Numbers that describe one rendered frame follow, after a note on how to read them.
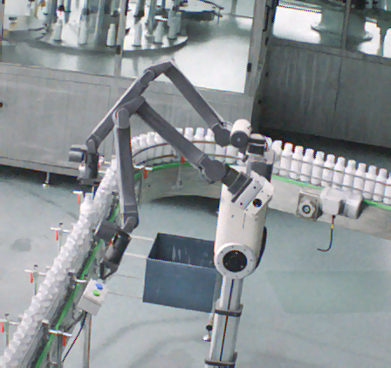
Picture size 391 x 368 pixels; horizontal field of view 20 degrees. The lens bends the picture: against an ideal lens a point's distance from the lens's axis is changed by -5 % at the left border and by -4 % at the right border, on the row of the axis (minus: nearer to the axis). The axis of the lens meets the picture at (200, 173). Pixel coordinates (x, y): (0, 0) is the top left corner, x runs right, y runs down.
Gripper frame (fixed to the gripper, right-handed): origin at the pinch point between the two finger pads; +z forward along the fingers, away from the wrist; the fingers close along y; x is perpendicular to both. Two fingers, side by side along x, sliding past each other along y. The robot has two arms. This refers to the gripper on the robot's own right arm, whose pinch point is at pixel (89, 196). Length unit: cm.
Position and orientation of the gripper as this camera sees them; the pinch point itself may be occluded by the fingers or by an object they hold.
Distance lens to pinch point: 472.1
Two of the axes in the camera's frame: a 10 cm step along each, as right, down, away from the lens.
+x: -1.2, 3.3, -9.4
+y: -9.9, -1.5, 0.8
